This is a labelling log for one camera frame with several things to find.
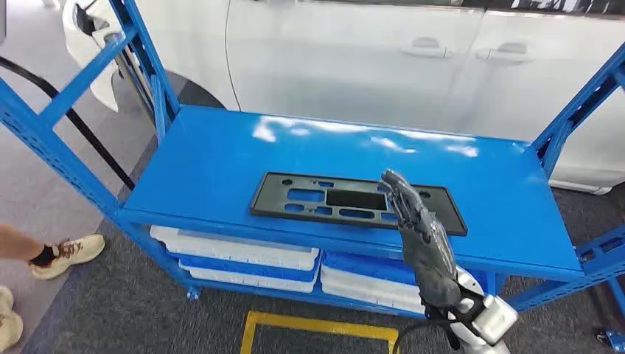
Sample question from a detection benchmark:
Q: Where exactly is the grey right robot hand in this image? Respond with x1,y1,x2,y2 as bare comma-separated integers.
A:
380,169,464,309

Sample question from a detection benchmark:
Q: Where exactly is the black plastic panel part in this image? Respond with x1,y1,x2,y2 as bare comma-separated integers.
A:
250,172,468,237

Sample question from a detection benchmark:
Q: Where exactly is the white car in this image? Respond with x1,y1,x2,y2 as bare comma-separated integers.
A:
62,0,625,196

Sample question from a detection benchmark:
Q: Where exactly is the person's leg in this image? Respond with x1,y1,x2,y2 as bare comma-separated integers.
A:
0,224,58,268

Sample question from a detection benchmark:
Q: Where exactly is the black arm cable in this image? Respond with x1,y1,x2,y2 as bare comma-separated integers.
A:
391,316,462,354

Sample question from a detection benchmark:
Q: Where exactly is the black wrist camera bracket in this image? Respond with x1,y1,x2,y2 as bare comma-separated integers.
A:
423,288,488,338

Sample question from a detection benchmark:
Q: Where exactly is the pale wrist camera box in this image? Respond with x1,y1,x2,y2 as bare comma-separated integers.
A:
475,294,520,345

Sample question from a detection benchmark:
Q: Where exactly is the black charging cable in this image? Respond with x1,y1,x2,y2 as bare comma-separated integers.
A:
0,56,136,192

